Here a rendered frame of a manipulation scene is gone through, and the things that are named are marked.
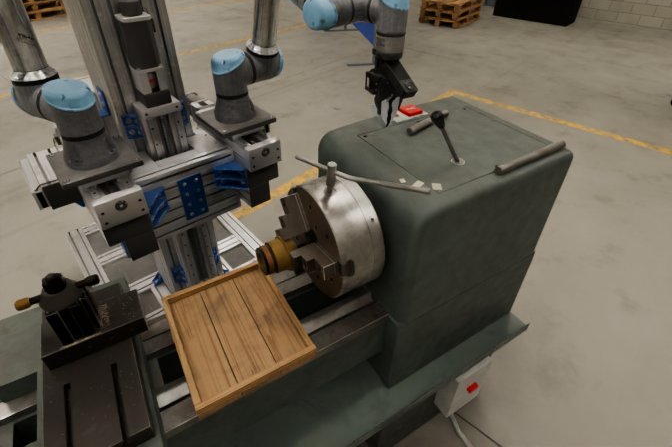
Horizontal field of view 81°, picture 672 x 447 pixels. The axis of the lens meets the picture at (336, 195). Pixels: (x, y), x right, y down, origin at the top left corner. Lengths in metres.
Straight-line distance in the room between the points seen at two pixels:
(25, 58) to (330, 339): 1.13
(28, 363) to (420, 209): 0.98
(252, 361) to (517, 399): 1.42
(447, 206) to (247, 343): 0.61
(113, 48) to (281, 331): 1.01
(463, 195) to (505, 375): 1.39
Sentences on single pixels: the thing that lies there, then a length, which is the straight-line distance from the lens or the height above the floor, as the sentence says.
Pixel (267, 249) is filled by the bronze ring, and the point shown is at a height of 1.12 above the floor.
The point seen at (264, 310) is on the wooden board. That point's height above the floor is 0.88.
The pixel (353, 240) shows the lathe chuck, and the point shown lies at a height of 1.17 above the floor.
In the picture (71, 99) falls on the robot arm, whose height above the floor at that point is 1.37.
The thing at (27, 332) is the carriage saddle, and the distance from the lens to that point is 1.30.
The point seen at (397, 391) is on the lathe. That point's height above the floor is 0.54.
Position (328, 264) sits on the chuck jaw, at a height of 1.12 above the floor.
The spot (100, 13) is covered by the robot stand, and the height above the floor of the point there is 1.54.
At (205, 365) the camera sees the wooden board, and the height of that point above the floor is 0.89.
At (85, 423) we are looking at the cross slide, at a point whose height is 0.97.
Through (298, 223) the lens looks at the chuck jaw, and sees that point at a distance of 1.03.
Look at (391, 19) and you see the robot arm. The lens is 1.06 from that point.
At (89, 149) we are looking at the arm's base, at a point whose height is 1.22.
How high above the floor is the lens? 1.79
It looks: 36 degrees down
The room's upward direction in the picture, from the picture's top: 1 degrees clockwise
